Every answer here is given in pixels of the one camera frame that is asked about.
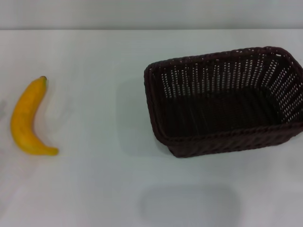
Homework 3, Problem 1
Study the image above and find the dark brown woven basket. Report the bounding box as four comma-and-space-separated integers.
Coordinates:
143, 46, 303, 159

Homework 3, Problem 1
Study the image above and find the yellow banana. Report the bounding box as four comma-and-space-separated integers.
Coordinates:
10, 76, 59, 157

